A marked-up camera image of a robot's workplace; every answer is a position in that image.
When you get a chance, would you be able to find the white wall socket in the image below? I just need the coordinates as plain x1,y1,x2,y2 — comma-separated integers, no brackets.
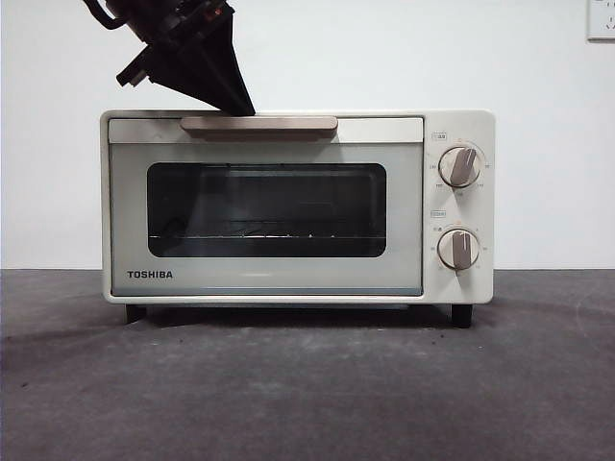
585,0,615,42

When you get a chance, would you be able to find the metal wire oven rack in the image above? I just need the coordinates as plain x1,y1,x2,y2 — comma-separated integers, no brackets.
148,218,385,242

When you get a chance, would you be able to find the cream and taupe oven knob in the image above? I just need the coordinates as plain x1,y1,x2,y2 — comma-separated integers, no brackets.
437,227,482,272
438,145,484,189

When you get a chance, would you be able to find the cream Toshiba toaster oven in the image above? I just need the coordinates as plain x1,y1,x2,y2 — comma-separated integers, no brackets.
99,108,497,328

